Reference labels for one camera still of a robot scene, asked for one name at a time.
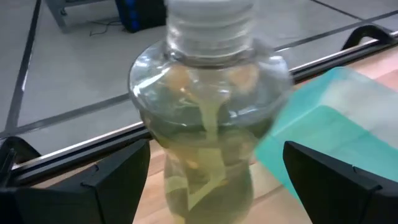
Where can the clear yellow dish soap bottle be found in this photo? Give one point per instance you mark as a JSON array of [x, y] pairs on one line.
[[211, 93]]

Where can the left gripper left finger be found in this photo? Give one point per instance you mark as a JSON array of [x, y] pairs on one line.
[[77, 205]]

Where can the black and blue case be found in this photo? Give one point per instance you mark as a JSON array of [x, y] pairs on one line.
[[140, 15]]

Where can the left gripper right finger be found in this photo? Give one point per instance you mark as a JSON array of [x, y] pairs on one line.
[[348, 199]]

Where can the grey metal table leg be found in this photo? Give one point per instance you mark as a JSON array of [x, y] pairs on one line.
[[62, 12]]

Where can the green translucent plastic bin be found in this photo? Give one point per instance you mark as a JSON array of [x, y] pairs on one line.
[[326, 124]]

